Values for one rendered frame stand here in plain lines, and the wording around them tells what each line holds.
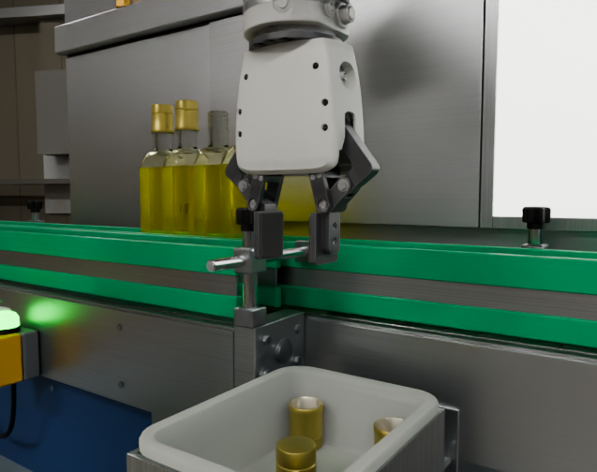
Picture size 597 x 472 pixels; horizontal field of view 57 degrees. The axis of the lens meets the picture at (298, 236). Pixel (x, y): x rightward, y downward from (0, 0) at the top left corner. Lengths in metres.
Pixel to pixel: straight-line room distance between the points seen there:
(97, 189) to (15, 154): 2.96
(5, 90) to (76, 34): 3.00
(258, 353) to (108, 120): 0.78
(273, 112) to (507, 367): 0.33
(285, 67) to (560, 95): 0.40
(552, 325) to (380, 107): 0.39
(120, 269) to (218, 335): 0.20
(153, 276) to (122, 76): 0.61
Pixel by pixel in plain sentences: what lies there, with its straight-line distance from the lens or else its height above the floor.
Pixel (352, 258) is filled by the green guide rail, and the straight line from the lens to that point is 0.63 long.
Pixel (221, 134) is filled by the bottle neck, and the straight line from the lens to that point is 0.80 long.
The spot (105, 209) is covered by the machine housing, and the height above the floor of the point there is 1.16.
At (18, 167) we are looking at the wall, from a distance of 4.21.
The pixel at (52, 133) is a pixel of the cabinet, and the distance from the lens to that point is 3.69.
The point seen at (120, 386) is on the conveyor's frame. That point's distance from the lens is 0.76.
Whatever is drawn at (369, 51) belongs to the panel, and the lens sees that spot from 0.82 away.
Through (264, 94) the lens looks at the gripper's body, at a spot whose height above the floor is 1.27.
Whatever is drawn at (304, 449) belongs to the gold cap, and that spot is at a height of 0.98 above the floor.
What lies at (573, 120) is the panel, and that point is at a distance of 0.73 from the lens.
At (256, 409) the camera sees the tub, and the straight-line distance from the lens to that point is 0.55.
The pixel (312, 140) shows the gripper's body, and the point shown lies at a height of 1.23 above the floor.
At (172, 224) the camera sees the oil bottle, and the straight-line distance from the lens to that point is 0.83.
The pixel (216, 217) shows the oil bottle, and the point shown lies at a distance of 0.77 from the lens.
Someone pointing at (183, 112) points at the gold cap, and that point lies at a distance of 0.84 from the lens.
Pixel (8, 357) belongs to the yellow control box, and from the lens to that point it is 0.88.
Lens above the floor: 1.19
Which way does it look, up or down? 4 degrees down
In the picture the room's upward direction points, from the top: straight up
